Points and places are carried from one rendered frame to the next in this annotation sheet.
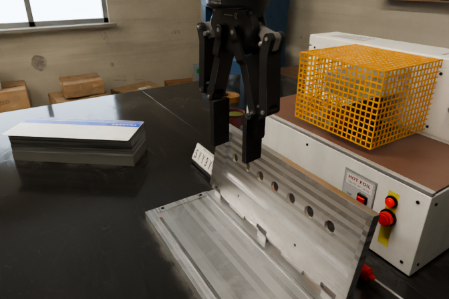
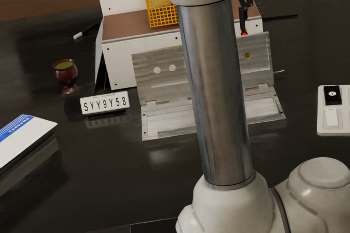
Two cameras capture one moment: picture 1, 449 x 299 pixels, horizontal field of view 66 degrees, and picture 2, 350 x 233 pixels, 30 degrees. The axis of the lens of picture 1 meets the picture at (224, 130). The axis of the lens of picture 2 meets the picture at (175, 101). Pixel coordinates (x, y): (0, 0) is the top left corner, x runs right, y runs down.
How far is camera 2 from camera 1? 1.65 m
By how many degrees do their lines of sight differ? 50
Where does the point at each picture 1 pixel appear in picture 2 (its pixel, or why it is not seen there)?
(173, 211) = (152, 129)
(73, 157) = (12, 180)
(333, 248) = (254, 64)
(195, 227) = (176, 121)
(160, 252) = (183, 143)
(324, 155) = not seen: hidden behind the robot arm
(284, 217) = not seen: hidden behind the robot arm
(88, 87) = not seen: outside the picture
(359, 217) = (260, 39)
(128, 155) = (53, 141)
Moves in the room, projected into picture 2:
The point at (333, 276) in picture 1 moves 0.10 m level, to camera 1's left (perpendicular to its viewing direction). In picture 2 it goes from (263, 75) to (251, 90)
